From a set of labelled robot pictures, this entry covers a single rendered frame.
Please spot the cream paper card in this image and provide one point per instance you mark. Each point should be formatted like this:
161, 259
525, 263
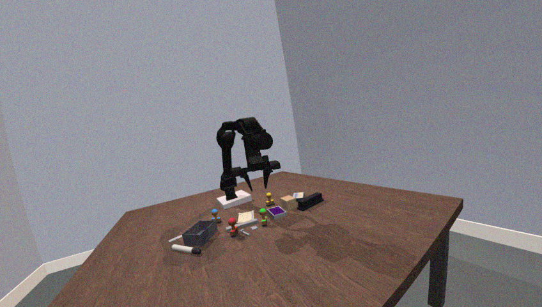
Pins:
246, 216

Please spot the tan box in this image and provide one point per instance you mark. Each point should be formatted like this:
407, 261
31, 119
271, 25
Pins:
288, 202

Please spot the white cylinder with black end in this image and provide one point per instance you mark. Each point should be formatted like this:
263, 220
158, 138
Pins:
186, 249

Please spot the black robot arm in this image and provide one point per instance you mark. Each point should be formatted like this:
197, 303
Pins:
254, 137

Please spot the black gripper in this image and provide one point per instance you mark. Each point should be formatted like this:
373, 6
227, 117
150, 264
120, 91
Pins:
242, 172

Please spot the red rubber stamp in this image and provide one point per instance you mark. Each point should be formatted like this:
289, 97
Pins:
234, 230

